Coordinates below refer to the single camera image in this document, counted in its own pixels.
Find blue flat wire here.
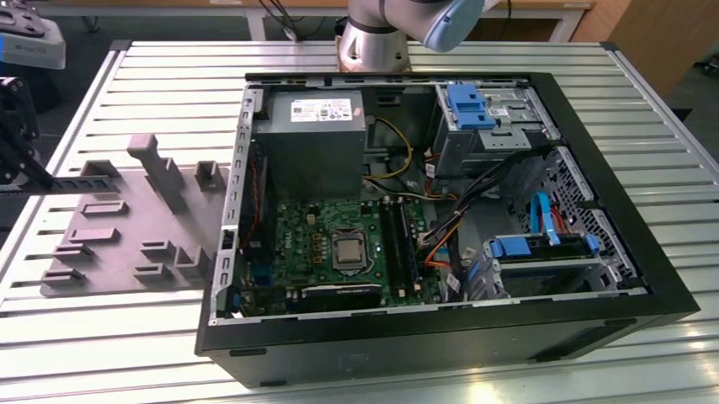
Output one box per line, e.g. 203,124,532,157
530,191,563,247

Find installed RAM stick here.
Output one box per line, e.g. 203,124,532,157
395,200,423,294

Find metal drive cage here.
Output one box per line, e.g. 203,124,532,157
431,82,563,178

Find gray power supply unit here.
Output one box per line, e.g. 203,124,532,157
255,88,370,199

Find hard disk in blue carrier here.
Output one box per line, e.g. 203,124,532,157
487,234,600,265

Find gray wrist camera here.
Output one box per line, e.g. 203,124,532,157
0,0,68,71

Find wooden cabinet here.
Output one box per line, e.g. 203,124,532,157
608,0,719,98

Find silver CPU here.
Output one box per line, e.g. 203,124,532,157
335,239,367,263

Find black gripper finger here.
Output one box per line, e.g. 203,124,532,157
0,141,58,197

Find black cable bundle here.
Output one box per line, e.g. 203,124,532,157
442,145,551,239

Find orange wires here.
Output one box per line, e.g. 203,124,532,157
422,235,452,270

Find black PC case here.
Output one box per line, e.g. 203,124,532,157
194,71,702,388

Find CPU socket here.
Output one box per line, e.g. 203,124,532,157
327,226,376,275

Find yellow wires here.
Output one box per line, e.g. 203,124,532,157
362,117,416,183

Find metal disk bay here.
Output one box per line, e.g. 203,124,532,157
480,252,648,300

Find blue drive carrier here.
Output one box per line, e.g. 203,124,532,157
446,83,498,131

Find green motherboard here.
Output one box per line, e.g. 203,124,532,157
240,197,451,315

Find black graphics card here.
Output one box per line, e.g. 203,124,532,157
284,282,384,313

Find brown base plate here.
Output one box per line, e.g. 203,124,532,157
334,35,414,75

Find gray parts rack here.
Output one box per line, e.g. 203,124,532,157
39,132,232,298

